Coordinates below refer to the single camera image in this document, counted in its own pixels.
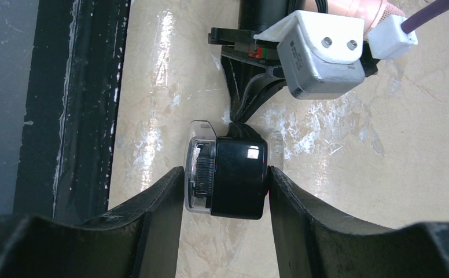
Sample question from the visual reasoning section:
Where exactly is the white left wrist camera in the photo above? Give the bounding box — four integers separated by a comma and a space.
254, 10, 366, 100

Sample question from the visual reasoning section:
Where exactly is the pink recorder flute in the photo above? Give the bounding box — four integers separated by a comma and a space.
327, 0, 405, 35

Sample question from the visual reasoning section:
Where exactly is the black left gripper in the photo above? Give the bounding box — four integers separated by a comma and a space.
207, 0, 378, 123

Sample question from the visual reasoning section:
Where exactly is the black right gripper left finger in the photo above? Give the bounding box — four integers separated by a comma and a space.
0, 167, 184, 277

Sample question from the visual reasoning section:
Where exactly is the black metronome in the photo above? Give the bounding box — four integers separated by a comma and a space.
211, 123, 268, 220

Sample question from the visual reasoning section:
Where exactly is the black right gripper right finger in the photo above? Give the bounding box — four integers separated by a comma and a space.
268, 167, 449, 277

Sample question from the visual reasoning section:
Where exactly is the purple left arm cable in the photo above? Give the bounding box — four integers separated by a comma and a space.
400, 0, 449, 35

